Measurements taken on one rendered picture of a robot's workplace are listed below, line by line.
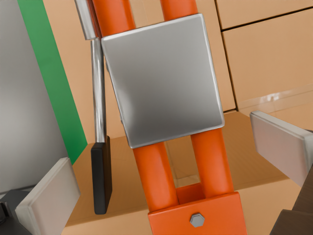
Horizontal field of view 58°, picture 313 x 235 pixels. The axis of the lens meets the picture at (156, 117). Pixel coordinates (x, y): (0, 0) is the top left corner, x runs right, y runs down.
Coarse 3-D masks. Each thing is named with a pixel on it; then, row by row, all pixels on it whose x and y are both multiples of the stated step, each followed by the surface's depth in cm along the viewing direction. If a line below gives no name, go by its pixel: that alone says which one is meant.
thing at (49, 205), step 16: (64, 160) 19; (48, 176) 16; (64, 176) 18; (32, 192) 14; (48, 192) 15; (64, 192) 17; (80, 192) 20; (16, 208) 13; (32, 208) 13; (48, 208) 15; (64, 208) 17; (32, 224) 13; (48, 224) 14; (64, 224) 16
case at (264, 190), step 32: (224, 128) 60; (128, 160) 53; (192, 160) 46; (256, 160) 41; (128, 192) 39; (256, 192) 34; (288, 192) 34; (96, 224) 34; (128, 224) 34; (256, 224) 35
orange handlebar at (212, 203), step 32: (96, 0) 17; (128, 0) 17; (160, 0) 17; (192, 0) 17; (160, 160) 18; (224, 160) 19; (160, 192) 19; (192, 192) 21; (224, 192) 19; (160, 224) 19; (192, 224) 18; (224, 224) 19
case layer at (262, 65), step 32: (64, 0) 66; (224, 0) 68; (256, 0) 68; (288, 0) 68; (64, 32) 68; (224, 32) 69; (256, 32) 69; (288, 32) 70; (64, 64) 69; (224, 64) 71; (256, 64) 71; (288, 64) 71; (224, 96) 72; (256, 96) 72; (288, 96) 73
